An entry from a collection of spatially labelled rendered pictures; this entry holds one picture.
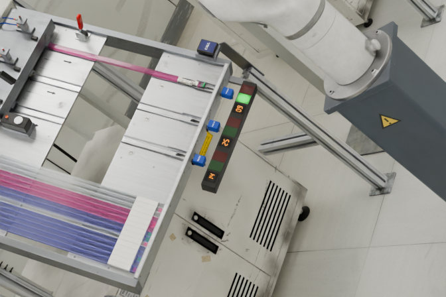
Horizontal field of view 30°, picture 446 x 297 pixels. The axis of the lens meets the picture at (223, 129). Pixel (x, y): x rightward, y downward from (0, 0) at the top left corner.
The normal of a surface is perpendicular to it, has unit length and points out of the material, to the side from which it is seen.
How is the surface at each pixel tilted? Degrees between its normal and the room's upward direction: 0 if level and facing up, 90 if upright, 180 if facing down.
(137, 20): 90
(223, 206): 90
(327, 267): 0
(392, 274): 0
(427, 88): 90
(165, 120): 44
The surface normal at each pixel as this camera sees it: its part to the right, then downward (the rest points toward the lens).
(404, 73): 0.68, -0.35
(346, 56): 0.19, 0.47
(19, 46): -0.08, -0.49
